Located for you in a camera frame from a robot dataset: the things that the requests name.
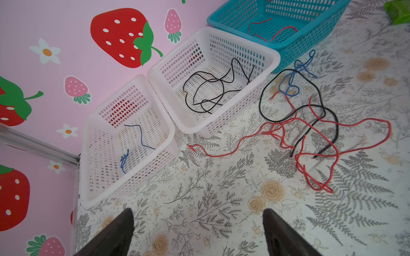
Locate blue cables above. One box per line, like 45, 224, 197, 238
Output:
278, 49, 318, 98

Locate black cables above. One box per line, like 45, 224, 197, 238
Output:
258, 68, 340, 159

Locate red cables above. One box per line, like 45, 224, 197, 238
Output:
187, 91, 392, 194

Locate floral table cloth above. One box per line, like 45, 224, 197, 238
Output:
75, 1, 410, 256

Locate white plastic basket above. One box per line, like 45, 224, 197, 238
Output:
80, 75, 179, 208
148, 27, 281, 138

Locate red cable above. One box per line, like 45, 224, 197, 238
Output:
246, 17, 299, 42

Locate middle white plastic basket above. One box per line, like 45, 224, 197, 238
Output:
148, 27, 281, 138

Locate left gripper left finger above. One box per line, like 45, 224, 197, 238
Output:
75, 208, 135, 256

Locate blue cable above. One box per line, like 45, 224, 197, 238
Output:
120, 124, 157, 175

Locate green candy wrapper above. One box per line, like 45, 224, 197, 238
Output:
383, 0, 410, 26

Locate teal plastic basket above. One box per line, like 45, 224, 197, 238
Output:
207, 0, 350, 72

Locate left white plastic basket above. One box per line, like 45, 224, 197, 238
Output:
80, 75, 179, 208

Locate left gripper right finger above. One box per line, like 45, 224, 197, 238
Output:
263, 209, 321, 256

